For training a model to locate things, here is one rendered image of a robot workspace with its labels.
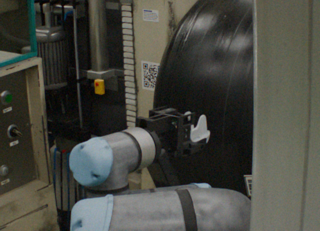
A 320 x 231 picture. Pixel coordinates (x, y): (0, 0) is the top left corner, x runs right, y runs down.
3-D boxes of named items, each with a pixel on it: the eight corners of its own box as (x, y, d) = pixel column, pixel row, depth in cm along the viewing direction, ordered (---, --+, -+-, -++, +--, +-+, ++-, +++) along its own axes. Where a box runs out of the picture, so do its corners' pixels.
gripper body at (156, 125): (198, 112, 127) (159, 124, 118) (196, 155, 129) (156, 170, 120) (166, 104, 132) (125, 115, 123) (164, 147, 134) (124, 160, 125)
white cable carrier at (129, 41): (129, 163, 187) (120, -6, 171) (140, 157, 190) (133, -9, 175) (141, 167, 184) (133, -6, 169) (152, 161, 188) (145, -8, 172)
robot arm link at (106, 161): (68, 188, 113) (63, 140, 112) (110, 174, 122) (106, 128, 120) (101, 195, 108) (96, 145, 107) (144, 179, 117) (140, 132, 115)
